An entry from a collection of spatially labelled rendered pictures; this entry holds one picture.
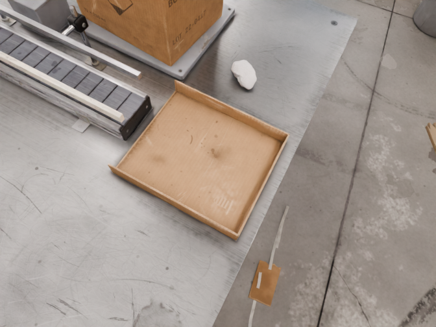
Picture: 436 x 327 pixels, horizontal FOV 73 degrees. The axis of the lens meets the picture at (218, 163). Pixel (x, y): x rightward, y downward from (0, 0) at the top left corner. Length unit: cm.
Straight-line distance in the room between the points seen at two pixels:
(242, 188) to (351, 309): 106
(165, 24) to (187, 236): 45
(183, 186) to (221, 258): 17
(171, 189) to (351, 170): 130
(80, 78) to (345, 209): 136
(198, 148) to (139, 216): 20
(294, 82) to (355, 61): 146
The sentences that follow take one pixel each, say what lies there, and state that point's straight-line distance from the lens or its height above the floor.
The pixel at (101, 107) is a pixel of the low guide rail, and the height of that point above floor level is 92.
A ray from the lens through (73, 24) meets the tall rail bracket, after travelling 77.
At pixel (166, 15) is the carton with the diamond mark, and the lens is 69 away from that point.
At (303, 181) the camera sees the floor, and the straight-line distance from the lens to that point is 164.
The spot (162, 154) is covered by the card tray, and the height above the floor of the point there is 83.
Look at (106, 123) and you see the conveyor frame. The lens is 68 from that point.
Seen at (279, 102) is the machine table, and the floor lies 83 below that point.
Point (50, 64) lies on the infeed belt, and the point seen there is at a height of 88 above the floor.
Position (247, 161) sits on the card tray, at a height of 83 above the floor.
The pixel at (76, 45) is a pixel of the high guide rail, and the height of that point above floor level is 96.
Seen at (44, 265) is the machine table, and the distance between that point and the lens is 66.
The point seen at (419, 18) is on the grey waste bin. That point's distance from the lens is 277.
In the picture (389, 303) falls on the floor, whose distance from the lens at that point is 167.
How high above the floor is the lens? 143
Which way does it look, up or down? 64 degrees down
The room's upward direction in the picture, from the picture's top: 9 degrees clockwise
